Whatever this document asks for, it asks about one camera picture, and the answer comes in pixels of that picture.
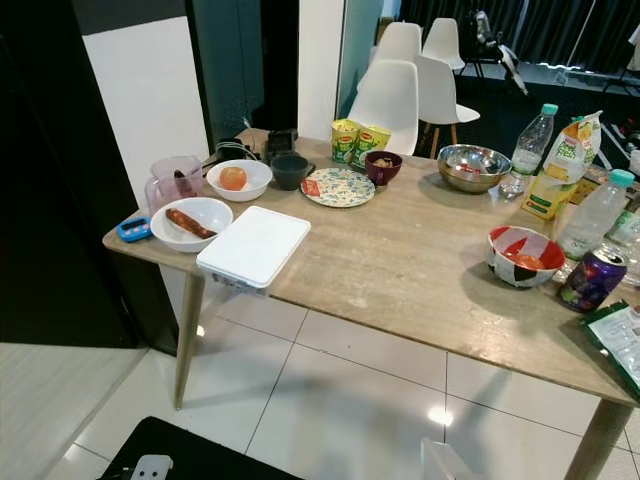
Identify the white ceramic bowl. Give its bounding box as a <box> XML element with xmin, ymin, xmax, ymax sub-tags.
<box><xmin>206</xmin><ymin>159</ymin><xmax>274</xmax><ymax>203</ymax></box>
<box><xmin>150</xmin><ymin>197</ymin><xmax>234</xmax><ymax>253</ymax></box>

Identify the green snack packet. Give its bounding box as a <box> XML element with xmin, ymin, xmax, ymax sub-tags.
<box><xmin>582</xmin><ymin>302</ymin><xmax>640</xmax><ymax>401</ymax></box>

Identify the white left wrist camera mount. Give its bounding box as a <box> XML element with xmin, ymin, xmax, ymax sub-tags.
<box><xmin>130</xmin><ymin>455</ymin><xmax>173</xmax><ymax>480</ymax></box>

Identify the red tomato piece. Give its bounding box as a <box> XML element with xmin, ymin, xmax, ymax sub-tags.
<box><xmin>510</xmin><ymin>250</ymin><xmax>551</xmax><ymax>273</ymax></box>

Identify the dark teal bowl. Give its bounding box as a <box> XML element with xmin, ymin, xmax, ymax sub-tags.
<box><xmin>270</xmin><ymin>152</ymin><xmax>314</xmax><ymax>191</ymax></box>

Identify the clear green-capped water bottle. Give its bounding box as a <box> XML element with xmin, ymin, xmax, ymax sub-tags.
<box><xmin>500</xmin><ymin>103</ymin><xmax>559</xmax><ymax>199</ymax></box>

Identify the orange red tomato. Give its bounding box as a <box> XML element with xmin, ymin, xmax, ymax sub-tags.
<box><xmin>220</xmin><ymin>166</ymin><xmax>248</xmax><ymax>191</ymax></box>

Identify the purple drink can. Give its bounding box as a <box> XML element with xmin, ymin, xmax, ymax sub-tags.
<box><xmin>558</xmin><ymin>247</ymin><xmax>629</xmax><ymax>315</ymax></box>

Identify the red patterned bowl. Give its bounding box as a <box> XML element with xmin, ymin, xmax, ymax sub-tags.
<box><xmin>487</xmin><ymin>226</ymin><xmax>567</xmax><ymax>290</ymax></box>

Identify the clear teal-capped plastic bottle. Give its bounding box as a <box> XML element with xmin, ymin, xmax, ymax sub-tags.
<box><xmin>557</xmin><ymin>169</ymin><xmax>636</xmax><ymax>263</ymax></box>

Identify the blue digital timer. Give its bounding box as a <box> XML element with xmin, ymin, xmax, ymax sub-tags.
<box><xmin>116</xmin><ymin>216</ymin><xmax>153</xmax><ymax>244</ymax></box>

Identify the black device with cables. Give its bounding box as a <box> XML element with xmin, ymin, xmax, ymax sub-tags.
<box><xmin>213</xmin><ymin>137</ymin><xmax>266</xmax><ymax>166</ymax></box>

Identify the black floor mat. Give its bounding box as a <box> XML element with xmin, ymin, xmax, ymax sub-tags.
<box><xmin>105</xmin><ymin>417</ymin><xmax>303</xmax><ymax>480</ymax></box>

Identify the light wooden dining table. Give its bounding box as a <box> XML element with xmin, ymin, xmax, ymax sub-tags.
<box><xmin>102</xmin><ymin>125</ymin><xmax>640</xmax><ymax>480</ymax></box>

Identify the white lidded storage container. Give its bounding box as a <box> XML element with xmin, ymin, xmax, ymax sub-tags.
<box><xmin>196</xmin><ymin>206</ymin><xmax>312</xmax><ymax>296</ymax></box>
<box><xmin>420</xmin><ymin>438</ymin><xmax>473</xmax><ymax>480</ymax></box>

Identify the floral patterned plate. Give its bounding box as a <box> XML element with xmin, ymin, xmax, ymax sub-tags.
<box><xmin>300</xmin><ymin>167</ymin><xmax>377</xmax><ymax>209</ymax></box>

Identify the yellow cooking oil pouch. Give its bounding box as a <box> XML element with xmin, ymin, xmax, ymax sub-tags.
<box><xmin>520</xmin><ymin>110</ymin><xmax>604</xmax><ymax>221</ymax></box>

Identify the pink transparent measuring jug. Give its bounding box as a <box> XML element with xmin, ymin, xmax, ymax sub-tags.
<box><xmin>145</xmin><ymin>155</ymin><xmax>204</xmax><ymax>216</ymax></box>

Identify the grilled brown sausage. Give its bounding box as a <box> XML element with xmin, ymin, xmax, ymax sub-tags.
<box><xmin>165</xmin><ymin>207</ymin><xmax>219</xmax><ymax>240</ymax></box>

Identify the white plastic chair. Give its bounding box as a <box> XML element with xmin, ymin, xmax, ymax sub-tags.
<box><xmin>422</xmin><ymin>18</ymin><xmax>466</xmax><ymax>73</ymax></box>
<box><xmin>372</xmin><ymin>22</ymin><xmax>423</xmax><ymax>66</ymax></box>
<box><xmin>348</xmin><ymin>60</ymin><xmax>421</xmax><ymax>136</ymax></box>
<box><xmin>415</xmin><ymin>55</ymin><xmax>481</xmax><ymax>156</ymax></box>

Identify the black charger device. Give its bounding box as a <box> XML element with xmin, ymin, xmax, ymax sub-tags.
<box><xmin>263</xmin><ymin>128</ymin><xmax>299</xmax><ymax>161</ymax></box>

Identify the stainless steel bowl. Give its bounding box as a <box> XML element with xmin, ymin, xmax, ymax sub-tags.
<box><xmin>437</xmin><ymin>144</ymin><xmax>513</xmax><ymax>195</ymax></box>

